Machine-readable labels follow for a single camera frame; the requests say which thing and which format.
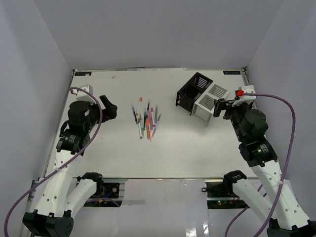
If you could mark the right blue table label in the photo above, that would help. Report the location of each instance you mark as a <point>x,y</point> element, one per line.
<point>231,72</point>

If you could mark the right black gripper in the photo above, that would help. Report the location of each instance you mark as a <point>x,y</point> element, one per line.
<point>224,105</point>

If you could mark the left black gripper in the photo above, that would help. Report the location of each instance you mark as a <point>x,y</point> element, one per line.
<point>110,111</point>

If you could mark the green transparent pen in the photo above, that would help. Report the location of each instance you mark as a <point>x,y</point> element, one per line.
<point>143,121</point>

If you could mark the orange capped white marker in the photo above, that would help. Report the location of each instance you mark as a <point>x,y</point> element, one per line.
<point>139,104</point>

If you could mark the brown capped white marker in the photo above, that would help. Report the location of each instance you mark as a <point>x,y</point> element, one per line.
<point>140,129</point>

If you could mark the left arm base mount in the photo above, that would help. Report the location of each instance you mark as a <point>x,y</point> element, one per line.
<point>107,196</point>

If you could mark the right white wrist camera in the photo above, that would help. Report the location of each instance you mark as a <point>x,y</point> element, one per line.
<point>244,94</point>

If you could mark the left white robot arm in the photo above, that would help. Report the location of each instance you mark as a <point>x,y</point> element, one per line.
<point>53,215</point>

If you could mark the left blue table label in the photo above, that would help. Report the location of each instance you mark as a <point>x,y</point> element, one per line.
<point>77,74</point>

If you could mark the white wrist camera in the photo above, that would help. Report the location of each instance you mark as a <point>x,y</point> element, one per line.
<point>244,94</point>
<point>82,96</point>

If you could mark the blue pen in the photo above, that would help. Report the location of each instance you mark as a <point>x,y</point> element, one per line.
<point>134,114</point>

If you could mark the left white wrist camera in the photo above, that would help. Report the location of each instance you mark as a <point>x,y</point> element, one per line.
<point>82,96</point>

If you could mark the tan pen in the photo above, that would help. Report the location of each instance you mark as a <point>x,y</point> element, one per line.
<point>148,129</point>

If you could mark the white slotted container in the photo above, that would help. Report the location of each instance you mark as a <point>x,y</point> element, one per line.
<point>203,107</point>

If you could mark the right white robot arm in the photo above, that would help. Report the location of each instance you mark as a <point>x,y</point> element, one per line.
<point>281,214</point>

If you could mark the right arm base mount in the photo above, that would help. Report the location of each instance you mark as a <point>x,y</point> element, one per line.
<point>219,198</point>

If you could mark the black slotted container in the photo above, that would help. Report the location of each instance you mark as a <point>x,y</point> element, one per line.
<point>192,90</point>

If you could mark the dark green pen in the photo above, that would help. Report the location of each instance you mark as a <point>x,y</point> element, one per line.
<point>147,109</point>

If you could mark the blue table label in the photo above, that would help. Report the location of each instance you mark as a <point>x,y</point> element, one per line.
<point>231,72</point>
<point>77,74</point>

